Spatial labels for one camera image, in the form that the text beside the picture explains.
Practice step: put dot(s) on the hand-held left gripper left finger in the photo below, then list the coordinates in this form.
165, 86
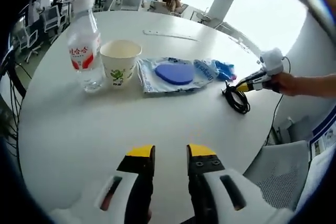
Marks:
139, 182

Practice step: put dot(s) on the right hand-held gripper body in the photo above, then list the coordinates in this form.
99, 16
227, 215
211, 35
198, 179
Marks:
274, 60

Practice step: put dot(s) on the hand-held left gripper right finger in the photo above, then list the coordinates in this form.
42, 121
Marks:
204, 182

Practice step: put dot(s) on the blue plastic packet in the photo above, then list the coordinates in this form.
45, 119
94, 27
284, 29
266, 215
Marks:
173, 73

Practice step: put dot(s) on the white paper cup green print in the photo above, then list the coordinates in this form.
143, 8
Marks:
118, 64

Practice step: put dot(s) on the clear plastic water bottle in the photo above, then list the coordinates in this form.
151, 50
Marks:
84, 51

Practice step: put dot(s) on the person's right hand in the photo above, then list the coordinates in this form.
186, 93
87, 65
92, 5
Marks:
281, 83

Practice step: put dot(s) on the white table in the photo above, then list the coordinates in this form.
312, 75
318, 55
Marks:
118, 119

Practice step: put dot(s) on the grey mesh office chair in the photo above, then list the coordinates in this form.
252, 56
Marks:
281, 171

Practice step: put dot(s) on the white table slot cover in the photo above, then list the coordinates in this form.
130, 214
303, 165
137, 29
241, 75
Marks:
162, 33

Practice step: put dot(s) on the person's white shirt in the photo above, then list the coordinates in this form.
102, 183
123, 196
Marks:
320, 176

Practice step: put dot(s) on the white mesh office chair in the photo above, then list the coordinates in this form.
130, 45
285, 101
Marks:
130, 1
30, 39
53, 19

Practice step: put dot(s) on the blue white wall poster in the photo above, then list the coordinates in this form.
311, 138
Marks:
324, 134

